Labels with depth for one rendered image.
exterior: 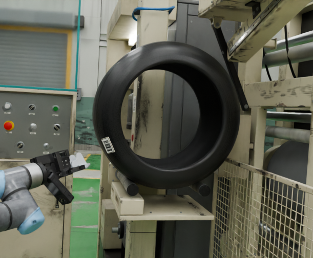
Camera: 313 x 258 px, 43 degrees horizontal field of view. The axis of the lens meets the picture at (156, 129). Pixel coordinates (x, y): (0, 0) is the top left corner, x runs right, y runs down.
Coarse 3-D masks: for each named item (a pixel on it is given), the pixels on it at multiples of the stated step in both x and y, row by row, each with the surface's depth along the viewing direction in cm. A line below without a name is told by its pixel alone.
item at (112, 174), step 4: (112, 168) 179; (112, 172) 180; (116, 172) 180; (108, 176) 181; (112, 176) 180; (116, 176) 180; (108, 180) 180; (112, 180) 179; (116, 180) 180; (136, 184) 182
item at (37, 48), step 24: (0, 0) 198; (24, 0) 201; (48, 0) 203; (72, 0) 205; (0, 24) 199; (24, 24) 201; (48, 24) 204; (72, 24) 206; (0, 48) 200; (24, 48) 202; (48, 48) 204; (72, 48) 207; (0, 72) 200; (24, 72) 203; (48, 72) 205; (72, 72) 208
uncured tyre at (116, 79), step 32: (128, 64) 145; (160, 64) 174; (192, 64) 148; (96, 96) 152; (224, 96) 152; (96, 128) 149; (224, 128) 152; (128, 160) 146; (160, 160) 177; (192, 160) 178; (224, 160) 158
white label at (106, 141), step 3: (105, 138) 145; (108, 138) 144; (102, 141) 147; (105, 141) 146; (108, 141) 145; (105, 144) 146; (108, 144) 146; (111, 144) 145; (105, 147) 147; (108, 147) 146; (111, 147) 145; (108, 150) 147; (111, 150) 146; (114, 150) 145; (108, 153) 147
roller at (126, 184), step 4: (120, 176) 168; (124, 176) 163; (120, 180) 166; (124, 180) 157; (128, 180) 154; (124, 184) 153; (128, 184) 149; (132, 184) 147; (128, 188) 146; (132, 188) 147; (136, 188) 147; (128, 192) 147; (132, 192) 147; (136, 192) 147
